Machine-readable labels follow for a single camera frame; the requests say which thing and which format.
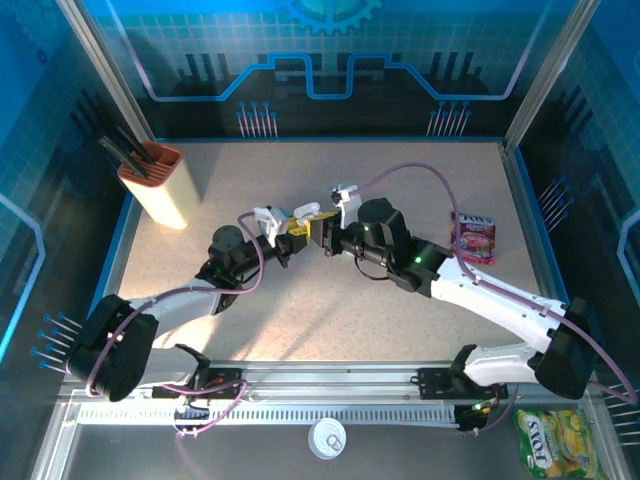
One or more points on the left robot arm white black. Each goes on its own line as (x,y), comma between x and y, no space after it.
(180,310)

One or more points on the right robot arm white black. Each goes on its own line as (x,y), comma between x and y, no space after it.
(490,300)

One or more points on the cream utensil holder orange top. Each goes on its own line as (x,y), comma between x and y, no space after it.
(165,195)

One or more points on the purple candy packet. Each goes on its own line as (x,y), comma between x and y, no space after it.
(475,240)

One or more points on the white can lid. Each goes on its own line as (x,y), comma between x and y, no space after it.
(320,440)

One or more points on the green yellow candy bag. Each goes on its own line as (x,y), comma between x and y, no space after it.
(555,445)

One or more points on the aluminium side rail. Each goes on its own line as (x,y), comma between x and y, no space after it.
(115,280)
(536,240)

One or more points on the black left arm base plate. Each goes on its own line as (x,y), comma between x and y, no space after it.
(230,374)

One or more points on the long aluminium base rail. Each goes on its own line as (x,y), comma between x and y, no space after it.
(325,380)

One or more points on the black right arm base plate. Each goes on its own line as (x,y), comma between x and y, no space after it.
(430,382)

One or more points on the aluminium frame post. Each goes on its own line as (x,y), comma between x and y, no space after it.
(547,75)
(110,75)

